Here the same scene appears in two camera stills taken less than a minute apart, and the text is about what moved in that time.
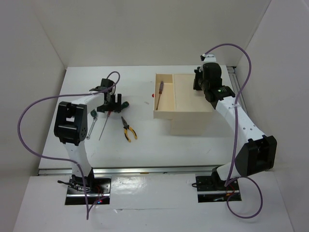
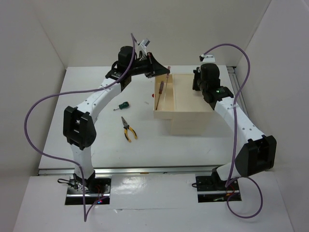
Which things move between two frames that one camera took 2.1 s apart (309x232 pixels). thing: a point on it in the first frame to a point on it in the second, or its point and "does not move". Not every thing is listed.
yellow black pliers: (126, 127) does not move
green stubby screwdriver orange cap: (124, 105) does not move
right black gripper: (198, 73) does not move
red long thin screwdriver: (108, 113) to (169, 67)
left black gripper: (115, 107) to (154, 68)
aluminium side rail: (232, 73) does not move
